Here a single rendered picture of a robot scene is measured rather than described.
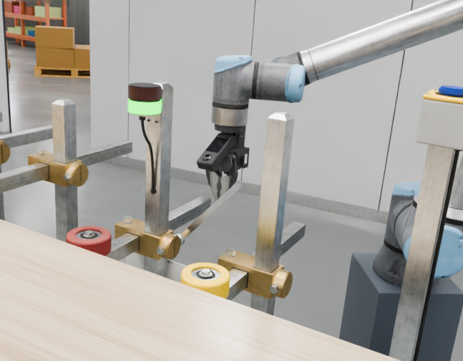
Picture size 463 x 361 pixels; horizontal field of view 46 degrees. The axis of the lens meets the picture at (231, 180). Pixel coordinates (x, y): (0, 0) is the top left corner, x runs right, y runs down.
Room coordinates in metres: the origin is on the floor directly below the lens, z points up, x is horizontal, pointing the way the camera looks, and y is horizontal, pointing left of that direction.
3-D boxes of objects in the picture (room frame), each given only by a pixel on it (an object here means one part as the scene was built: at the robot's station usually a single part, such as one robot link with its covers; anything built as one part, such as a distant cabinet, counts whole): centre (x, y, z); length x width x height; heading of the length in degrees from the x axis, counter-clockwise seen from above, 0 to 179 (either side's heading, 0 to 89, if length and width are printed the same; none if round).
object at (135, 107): (0.97, 0.17, 1.13); 0.06 x 0.06 x 0.02
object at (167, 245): (1.02, 0.17, 0.84); 0.13 x 0.06 x 0.05; 62
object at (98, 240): (0.90, 0.25, 0.85); 0.08 x 0.08 x 0.11
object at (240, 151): (1.34, 0.01, 0.97); 0.09 x 0.08 x 0.12; 147
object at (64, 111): (1.13, 0.37, 0.86); 0.03 x 0.03 x 0.48; 62
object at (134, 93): (0.97, 0.17, 1.16); 0.06 x 0.06 x 0.02
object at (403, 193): (1.45, -0.53, 0.79); 0.17 x 0.15 x 0.18; 175
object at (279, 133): (0.90, -0.08, 0.91); 0.03 x 0.03 x 0.48; 62
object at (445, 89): (0.78, -0.31, 1.22); 0.04 x 0.04 x 0.02
